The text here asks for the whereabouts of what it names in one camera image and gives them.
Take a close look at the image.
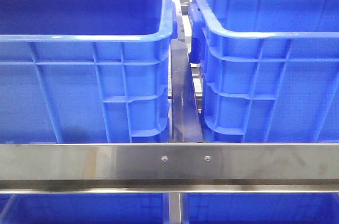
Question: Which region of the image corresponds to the steel divider bar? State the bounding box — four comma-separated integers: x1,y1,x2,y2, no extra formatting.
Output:
171,0,204,143

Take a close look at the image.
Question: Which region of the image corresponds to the stainless steel shelf rail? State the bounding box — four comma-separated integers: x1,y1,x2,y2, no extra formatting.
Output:
1,143,338,193

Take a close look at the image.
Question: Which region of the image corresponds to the left blue plastic crate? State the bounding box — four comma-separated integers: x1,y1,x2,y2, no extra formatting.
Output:
1,0,176,144

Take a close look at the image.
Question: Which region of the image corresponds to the lower right blue crate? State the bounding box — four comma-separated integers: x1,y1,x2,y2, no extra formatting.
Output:
183,193,338,223

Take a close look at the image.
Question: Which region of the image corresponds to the blue plastic crate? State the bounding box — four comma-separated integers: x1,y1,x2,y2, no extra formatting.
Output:
1,0,176,144
189,0,338,143

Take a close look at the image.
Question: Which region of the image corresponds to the right blue plastic crate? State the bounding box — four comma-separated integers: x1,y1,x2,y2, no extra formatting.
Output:
189,0,338,143

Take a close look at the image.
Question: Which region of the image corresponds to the lower left blue crate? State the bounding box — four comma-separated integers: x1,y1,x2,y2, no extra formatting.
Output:
1,193,169,223

